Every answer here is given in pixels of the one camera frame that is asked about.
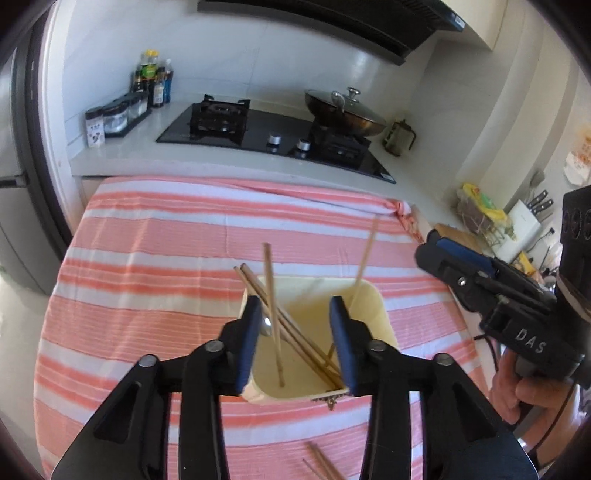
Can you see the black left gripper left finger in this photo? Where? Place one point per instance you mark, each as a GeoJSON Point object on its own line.
{"type": "Point", "coordinates": [127, 436]}

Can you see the black wok with lid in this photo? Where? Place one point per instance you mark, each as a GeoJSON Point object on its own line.
{"type": "Point", "coordinates": [344, 113]}

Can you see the black gas stove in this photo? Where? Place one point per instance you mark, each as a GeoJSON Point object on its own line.
{"type": "Point", "coordinates": [235, 125]}

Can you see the white ribbed utensil box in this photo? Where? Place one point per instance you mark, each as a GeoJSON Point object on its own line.
{"type": "Point", "coordinates": [303, 308]}

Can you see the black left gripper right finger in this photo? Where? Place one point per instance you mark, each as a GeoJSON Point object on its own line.
{"type": "Point", "coordinates": [463, 436]}

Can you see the sauce bottles group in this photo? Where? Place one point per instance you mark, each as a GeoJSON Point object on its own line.
{"type": "Point", "coordinates": [153, 77]}

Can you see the long steel spoon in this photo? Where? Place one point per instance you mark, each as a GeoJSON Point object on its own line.
{"type": "Point", "coordinates": [266, 328]}

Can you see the spice jar with label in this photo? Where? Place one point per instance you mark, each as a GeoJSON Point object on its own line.
{"type": "Point", "coordinates": [94, 126]}

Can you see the wire rack with bags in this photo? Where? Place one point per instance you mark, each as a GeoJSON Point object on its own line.
{"type": "Point", "coordinates": [482, 217]}

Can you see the grey refrigerator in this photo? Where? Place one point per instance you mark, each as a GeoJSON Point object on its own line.
{"type": "Point", "coordinates": [26, 252]}

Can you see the dark glass coffee press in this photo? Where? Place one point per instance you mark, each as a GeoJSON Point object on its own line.
{"type": "Point", "coordinates": [400, 139]}

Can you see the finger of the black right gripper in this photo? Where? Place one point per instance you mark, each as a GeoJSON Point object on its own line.
{"type": "Point", "coordinates": [465, 280]}
{"type": "Point", "coordinates": [478, 260]}

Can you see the person's right hand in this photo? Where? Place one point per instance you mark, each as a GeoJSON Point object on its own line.
{"type": "Point", "coordinates": [560, 403]}

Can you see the white knife block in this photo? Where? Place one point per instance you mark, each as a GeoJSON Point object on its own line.
{"type": "Point", "coordinates": [526, 225]}

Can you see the pink striped tablecloth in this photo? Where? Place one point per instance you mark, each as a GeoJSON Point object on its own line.
{"type": "Point", "coordinates": [151, 270]}

